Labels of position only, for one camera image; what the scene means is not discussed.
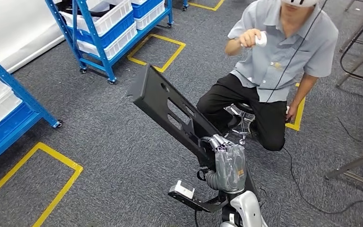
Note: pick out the yellow floor tape square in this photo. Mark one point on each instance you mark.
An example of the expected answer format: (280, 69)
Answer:
(62, 157)

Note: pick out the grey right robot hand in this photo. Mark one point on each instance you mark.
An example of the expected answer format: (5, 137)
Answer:
(231, 169)

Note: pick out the black plastic panel part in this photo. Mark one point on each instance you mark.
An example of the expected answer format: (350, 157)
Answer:
(156, 100)

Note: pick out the blue metal shelf rack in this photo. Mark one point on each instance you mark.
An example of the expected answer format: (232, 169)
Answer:
(95, 40)
(28, 97)

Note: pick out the person's left hand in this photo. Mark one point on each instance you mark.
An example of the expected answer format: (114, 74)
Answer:
(290, 113)

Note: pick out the chrome stool black seat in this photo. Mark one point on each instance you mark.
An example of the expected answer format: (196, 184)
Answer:
(245, 108)

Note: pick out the person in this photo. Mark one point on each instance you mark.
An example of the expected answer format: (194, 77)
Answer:
(278, 62)

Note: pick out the black camera bracket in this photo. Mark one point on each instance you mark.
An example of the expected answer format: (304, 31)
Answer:
(200, 206)

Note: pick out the person's right hand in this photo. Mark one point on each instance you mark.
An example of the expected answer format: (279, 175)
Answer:
(248, 38)

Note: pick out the small steel table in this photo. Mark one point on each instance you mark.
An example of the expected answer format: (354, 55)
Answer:
(356, 65)

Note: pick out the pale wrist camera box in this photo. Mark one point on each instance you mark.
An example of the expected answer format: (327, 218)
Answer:
(181, 189)

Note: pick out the person's left forearm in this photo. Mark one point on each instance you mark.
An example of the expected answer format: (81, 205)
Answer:
(303, 91)

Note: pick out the white headset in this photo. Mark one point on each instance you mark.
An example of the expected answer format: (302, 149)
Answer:
(299, 2)

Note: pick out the person's right forearm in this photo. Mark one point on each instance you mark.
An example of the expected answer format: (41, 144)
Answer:
(233, 47)

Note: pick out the white car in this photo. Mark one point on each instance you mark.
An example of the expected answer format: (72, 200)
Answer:
(12, 31)

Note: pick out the white handheld controller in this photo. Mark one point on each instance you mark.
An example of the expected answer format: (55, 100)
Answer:
(287, 109)
(262, 39)

